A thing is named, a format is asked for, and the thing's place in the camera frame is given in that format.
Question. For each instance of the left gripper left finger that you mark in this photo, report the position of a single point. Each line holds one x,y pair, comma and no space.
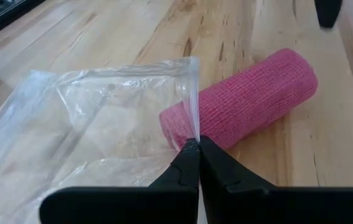
163,202

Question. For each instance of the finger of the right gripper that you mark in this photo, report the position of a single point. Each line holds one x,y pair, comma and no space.
328,12

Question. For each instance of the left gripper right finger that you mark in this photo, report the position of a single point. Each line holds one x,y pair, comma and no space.
232,199

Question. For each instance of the pink bandage roll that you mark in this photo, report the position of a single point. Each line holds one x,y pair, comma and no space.
251,99

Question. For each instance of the clear plastic zip bag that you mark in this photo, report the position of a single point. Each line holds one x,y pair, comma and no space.
86,124

